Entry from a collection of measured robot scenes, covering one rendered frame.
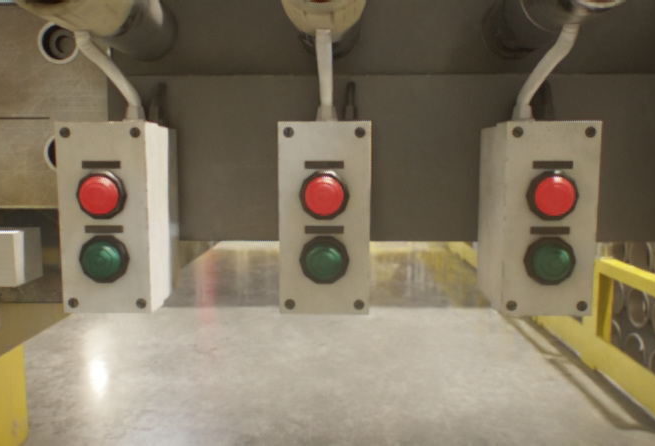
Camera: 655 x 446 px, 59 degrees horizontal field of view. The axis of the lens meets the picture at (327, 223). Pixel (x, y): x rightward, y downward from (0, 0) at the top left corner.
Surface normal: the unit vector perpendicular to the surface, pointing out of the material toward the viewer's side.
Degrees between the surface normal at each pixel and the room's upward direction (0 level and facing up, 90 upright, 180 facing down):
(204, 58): 90
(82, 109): 90
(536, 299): 90
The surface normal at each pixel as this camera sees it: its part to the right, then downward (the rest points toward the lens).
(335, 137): -0.03, 0.11
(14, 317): 1.00, 0.00
